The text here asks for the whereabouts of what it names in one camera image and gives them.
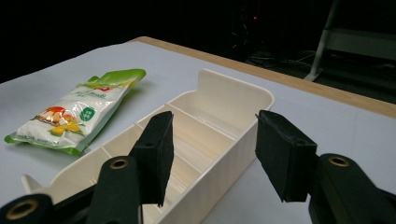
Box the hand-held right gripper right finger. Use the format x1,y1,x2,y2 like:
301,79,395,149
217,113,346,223
254,109,396,224

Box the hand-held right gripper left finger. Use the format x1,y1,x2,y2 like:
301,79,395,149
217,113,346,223
86,110,175,224

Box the cream plastic divided organizer box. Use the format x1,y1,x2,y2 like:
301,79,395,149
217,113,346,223
21,68,276,224

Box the white and green snack bag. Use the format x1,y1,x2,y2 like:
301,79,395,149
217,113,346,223
4,68,148,157

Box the white metal stand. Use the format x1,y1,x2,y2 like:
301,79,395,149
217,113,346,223
303,0,396,83

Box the cables on floor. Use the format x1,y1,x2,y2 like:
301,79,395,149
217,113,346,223
246,49,317,74

